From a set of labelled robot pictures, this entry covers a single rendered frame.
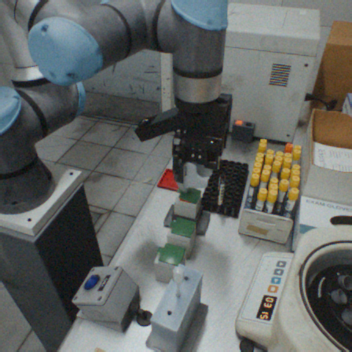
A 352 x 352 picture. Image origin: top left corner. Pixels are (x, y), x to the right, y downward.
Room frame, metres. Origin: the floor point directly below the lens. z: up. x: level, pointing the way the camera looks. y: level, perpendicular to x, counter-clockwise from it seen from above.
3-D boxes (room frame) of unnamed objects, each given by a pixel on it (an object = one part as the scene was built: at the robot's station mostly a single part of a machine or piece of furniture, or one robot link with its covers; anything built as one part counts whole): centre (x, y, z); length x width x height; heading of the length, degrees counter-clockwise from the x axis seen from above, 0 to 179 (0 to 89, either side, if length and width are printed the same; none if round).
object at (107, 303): (0.27, 0.10, 0.92); 0.13 x 0.07 x 0.08; 71
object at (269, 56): (0.93, -0.24, 1.03); 0.31 x 0.27 x 0.30; 161
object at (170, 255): (0.34, 0.01, 0.91); 0.05 x 0.04 x 0.07; 71
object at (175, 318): (0.25, 0.00, 0.92); 0.10 x 0.07 x 0.10; 156
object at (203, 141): (0.47, -0.04, 1.11); 0.09 x 0.08 x 0.12; 71
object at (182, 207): (0.48, -0.02, 0.92); 0.05 x 0.04 x 0.06; 71
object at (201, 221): (0.48, -0.02, 0.89); 0.09 x 0.05 x 0.04; 71
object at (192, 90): (0.48, -0.03, 1.19); 0.08 x 0.08 x 0.05
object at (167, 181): (0.61, 0.01, 0.88); 0.07 x 0.07 x 0.01; 71
